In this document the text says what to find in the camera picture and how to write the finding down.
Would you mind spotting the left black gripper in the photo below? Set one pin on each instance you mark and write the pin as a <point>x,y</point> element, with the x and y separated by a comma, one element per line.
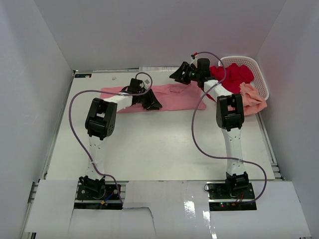
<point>153,103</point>

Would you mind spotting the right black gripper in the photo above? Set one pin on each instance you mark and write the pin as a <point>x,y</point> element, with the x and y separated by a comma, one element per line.
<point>178,75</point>

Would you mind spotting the pink t shirt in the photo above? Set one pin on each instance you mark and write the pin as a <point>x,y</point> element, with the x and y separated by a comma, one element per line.
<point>173,97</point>

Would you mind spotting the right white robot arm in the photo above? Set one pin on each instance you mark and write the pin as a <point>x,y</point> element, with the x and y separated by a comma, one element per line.
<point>229,117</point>

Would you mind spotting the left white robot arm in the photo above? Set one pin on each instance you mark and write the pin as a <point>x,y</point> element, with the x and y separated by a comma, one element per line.
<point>100,124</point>

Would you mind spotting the red t shirt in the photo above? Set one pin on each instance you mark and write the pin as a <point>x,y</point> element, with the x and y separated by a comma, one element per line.
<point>235,75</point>

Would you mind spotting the peach t shirt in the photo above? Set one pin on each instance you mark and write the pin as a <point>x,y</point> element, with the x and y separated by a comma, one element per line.
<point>252,101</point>

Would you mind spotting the white plastic basket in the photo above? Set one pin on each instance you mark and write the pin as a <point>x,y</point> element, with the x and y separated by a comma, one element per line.
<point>258,82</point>

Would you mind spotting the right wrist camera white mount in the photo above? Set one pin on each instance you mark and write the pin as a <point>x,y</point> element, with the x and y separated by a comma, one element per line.
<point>194,59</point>

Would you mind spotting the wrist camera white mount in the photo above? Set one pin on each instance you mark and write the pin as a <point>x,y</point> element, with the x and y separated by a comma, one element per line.
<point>145,84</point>
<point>194,59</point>

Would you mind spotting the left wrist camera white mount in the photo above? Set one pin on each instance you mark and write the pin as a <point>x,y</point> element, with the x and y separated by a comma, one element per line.
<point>145,84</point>

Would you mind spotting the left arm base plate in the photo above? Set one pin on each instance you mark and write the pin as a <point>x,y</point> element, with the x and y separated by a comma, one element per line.
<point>106,199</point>

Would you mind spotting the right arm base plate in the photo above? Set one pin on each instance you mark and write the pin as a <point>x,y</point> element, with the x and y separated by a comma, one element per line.
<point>220,200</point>

